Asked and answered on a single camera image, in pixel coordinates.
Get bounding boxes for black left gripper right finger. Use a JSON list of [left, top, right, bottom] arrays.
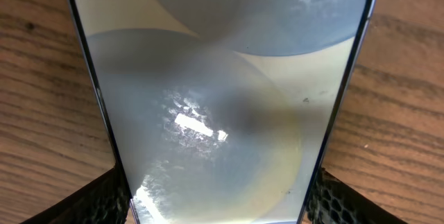
[[305, 169, 407, 224]]

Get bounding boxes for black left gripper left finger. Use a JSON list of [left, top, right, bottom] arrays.
[[22, 167, 130, 224]]

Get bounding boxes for blue screen smartphone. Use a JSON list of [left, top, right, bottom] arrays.
[[69, 0, 375, 223]]

